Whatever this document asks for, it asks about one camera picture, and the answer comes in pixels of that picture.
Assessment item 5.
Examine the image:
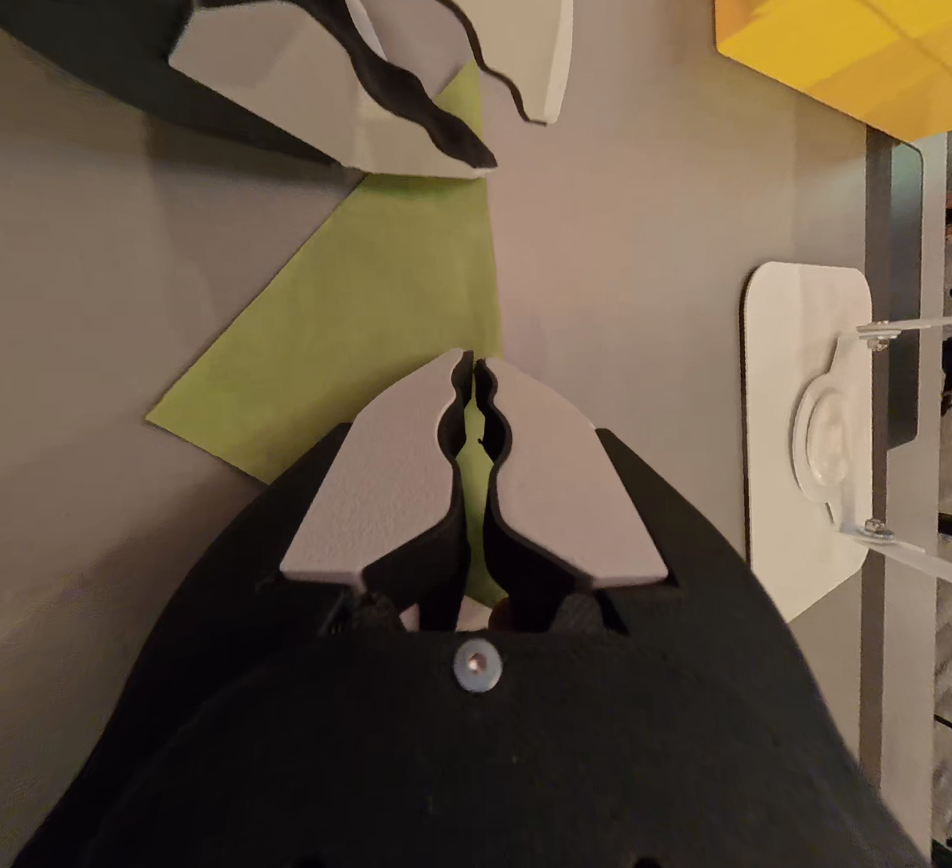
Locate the green origami paper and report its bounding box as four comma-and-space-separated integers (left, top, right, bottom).
145, 59, 505, 609

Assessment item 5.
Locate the yellow box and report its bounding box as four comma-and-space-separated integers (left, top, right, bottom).
713, 0, 952, 142

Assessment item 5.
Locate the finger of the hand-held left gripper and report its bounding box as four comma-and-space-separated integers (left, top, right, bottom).
281, 0, 576, 127
167, 0, 498, 179

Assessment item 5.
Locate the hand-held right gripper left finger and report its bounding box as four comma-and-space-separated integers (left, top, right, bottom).
280, 347, 477, 633

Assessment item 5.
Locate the clear acrylic bracket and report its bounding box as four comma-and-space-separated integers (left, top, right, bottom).
791, 316, 952, 580

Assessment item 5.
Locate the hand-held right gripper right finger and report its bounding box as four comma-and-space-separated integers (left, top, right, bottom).
473, 356, 670, 635

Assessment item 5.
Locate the white rounded base plate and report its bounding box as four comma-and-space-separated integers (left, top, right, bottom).
739, 261, 876, 625

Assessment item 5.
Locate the grey metal stand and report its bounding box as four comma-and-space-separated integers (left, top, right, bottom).
857, 126, 952, 856

